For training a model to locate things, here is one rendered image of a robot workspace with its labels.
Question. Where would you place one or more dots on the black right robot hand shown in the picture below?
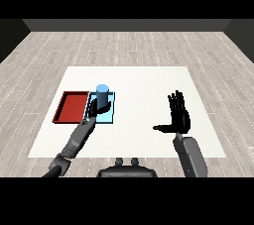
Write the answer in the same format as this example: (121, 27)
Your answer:
(180, 120)

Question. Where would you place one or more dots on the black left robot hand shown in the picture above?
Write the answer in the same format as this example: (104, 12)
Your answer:
(95, 109)

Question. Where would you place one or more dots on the blue can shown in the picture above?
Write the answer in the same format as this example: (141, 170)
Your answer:
(102, 96)

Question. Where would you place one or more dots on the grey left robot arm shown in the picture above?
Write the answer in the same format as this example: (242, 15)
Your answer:
(75, 144)

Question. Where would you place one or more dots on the light blue shallow open box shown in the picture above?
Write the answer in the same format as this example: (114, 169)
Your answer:
(106, 114)

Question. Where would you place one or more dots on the red shallow open box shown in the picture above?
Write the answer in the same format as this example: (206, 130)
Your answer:
(70, 107)

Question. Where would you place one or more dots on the dark grey robot body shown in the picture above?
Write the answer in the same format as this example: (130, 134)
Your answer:
(127, 170)

